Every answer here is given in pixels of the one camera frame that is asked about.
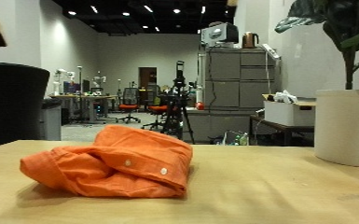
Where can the orange button-up shirt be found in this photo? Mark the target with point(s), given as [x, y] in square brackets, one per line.
[138, 155]

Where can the ceiling strip light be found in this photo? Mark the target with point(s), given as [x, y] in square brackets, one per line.
[203, 9]
[94, 8]
[149, 8]
[158, 28]

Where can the grey box device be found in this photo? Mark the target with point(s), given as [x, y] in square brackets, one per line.
[219, 33]

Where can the copper kettle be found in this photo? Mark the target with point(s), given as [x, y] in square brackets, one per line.
[251, 40]

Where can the white power strip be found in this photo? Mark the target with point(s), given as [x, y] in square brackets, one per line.
[272, 51]

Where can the white upright tube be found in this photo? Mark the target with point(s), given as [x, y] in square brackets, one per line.
[200, 77]

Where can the black office chair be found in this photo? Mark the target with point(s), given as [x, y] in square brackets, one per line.
[10, 102]

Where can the tall grey filing cabinet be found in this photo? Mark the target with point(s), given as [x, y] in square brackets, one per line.
[224, 93]

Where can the blue computer monitor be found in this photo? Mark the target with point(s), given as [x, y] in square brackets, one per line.
[73, 87]

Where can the brown door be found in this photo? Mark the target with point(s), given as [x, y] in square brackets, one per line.
[146, 77]

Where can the thin metal stand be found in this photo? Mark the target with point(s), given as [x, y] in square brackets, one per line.
[81, 93]

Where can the white crumpled bag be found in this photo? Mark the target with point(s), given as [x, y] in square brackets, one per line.
[287, 97]

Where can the long work desk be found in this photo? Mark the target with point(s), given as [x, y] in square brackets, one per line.
[85, 97]

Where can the green leafy plant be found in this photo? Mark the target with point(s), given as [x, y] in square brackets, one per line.
[349, 62]

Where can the red ball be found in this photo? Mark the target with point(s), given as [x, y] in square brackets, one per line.
[200, 106]

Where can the white storage box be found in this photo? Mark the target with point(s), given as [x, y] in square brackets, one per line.
[287, 114]

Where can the orange seat office chair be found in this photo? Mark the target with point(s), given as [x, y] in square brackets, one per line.
[159, 109]
[129, 107]

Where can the low grey cabinet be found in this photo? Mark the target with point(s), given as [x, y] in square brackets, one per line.
[212, 124]

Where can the dark side table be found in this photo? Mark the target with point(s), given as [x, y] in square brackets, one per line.
[283, 127]

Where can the clear plastic bottles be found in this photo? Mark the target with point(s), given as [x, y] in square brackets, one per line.
[236, 139]

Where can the white plant pot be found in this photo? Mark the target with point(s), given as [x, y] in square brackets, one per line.
[346, 127]

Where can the black camera tripod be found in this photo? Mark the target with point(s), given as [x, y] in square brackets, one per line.
[179, 105]

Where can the grey pedestal cabinet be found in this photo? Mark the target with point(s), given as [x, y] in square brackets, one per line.
[53, 121]

